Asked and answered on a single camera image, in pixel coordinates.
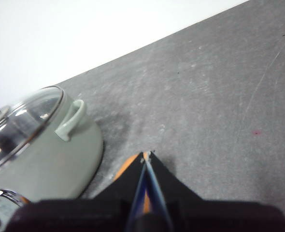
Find pale green electric cooking pot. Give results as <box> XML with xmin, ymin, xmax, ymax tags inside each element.
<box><xmin>0</xmin><ymin>98</ymin><xmax>104</xmax><ymax>230</ymax></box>

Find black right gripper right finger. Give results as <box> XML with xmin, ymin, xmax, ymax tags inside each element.
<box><xmin>147</xmin><ymin>151</ymin><xmax>285</xmax><ymax>232</ymax></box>

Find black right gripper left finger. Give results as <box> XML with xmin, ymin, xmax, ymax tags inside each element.
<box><xmin>6</xmin><ymin>151</ymin><xmax>147</xmax><ymax>232</ymax></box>

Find glass lid with green knob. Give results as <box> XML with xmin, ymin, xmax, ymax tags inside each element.
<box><xmin>0</xmin><ymin>86</ymin><xmax>66</xmax><ymax>176</ymax></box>

